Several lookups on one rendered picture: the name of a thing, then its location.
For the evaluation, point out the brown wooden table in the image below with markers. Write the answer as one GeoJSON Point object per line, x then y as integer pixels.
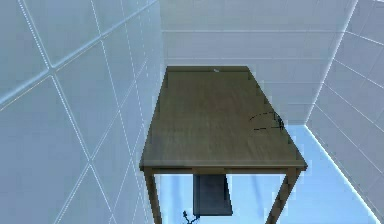
{"type": "Point", "coordinates": [206, 126]}

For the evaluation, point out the black thin branched object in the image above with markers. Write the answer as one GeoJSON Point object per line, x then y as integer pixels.
{"type": "Point", "coordinates": [190, 218]}

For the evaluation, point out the dark grey rectangular block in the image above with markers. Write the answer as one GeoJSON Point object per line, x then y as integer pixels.
{"type": "Point", "coordinates": [211, 195]}

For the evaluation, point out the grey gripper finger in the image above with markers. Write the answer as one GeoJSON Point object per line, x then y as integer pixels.
{"type": "Point", "coordinates": [265, 128]}
{"type": "Point", "coordinates": [262, 114]}

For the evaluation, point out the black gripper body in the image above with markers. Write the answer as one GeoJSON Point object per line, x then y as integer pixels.
{"type": "Point", "coordinates": [280, 123]}

